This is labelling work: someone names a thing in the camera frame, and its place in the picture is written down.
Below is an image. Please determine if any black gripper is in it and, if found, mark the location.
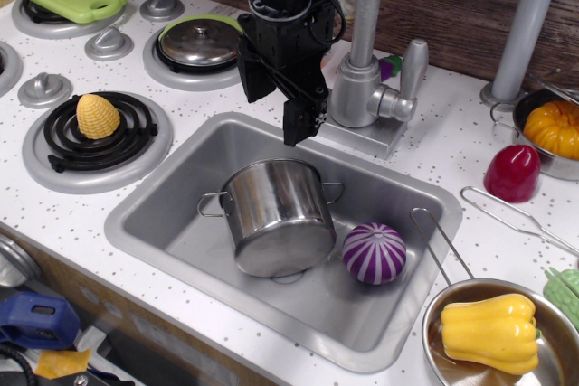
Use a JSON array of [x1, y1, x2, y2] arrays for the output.
[[237, 12, 334, 146]]

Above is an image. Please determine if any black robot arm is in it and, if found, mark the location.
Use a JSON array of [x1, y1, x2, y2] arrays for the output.
[[237, 0, 346, 146]]

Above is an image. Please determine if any steel pot lid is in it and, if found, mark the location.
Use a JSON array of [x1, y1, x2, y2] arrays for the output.
[[158, 18, 241, 67]]

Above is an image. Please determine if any stainless steel pot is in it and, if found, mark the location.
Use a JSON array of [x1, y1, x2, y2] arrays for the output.
[[197, 158, 345, 278]]

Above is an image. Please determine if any grey sink basin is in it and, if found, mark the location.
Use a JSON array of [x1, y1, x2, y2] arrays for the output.
[[104, 113, 462, 373]]

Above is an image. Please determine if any steel pot at right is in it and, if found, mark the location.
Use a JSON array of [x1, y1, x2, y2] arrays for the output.
[[490, 89, 578, 181]]

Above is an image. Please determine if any back right stove burner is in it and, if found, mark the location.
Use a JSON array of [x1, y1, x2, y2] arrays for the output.
[[142, 14, 242, 91]]

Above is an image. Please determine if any silver toy faucet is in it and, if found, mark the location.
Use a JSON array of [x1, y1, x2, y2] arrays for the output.
[[319, 0, 429, 159]]

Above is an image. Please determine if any purple green toy eggplant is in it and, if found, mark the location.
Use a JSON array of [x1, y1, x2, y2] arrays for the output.
[[378, 55, 403, 82]]

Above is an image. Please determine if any grey stove knob back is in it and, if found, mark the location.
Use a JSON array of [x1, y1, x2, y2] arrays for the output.
[[139, 0, 185, 22]]

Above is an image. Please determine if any grey stove knob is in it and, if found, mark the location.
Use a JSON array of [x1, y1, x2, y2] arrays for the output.
[[84, 26, 134, 61], [17, 72, 72, 109], [139, 0, 185, 22]]

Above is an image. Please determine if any purple striped toy onion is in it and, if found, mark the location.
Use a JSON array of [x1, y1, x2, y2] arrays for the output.
[[342, 222, 406, 286]]

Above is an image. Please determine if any grey stove knob middle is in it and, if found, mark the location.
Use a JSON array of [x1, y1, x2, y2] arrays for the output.
[[84, 26, 134, 61]]

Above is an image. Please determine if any yellow toy corn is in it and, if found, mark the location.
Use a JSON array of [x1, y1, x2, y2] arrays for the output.
[[76, 94, 120, 139]]

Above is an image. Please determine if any black front stove burner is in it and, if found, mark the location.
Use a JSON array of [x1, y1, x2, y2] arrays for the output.
[[22, 91, 173, 194]]

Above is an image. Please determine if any grey stove knob front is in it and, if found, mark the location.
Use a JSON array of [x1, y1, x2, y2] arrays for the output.
[[17, 72, 72, 109]]

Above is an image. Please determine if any red toy pepper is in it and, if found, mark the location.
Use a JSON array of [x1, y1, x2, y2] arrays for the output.
[[483, 145, 541, 203]]

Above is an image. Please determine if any back left stove burner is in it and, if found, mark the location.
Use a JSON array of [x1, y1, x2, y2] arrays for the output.
[[12, 0, 125, 39]]

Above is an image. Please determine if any orange toy pumpkin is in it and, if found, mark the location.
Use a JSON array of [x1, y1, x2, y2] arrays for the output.
[[523, 100, 578, 160]]

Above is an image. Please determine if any grey vertical pole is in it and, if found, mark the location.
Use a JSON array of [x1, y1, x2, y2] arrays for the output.
[[480, 0, 552, 107]]

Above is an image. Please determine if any yellow toy bell pepper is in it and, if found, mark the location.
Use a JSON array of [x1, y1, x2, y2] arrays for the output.
[[440, 293, 541, 375]]

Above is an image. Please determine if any blue clamp tool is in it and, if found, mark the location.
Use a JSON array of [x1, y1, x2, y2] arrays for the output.
[[1, 292, 81, 350]]

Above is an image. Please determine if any green toy vegetable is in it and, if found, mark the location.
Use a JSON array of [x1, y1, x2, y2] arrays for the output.
[[543, 268, 578, 329]]

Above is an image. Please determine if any yellow tape piece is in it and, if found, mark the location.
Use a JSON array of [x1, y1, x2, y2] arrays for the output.
[[33, 349, 92, 380]]

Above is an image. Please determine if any wire utensil handle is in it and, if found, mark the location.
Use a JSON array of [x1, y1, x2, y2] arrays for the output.
[[460, 186, 578, 257]]

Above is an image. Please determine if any steel pan with long handle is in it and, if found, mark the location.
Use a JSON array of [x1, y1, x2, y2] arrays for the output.
[[409, 207, 579, 386]]

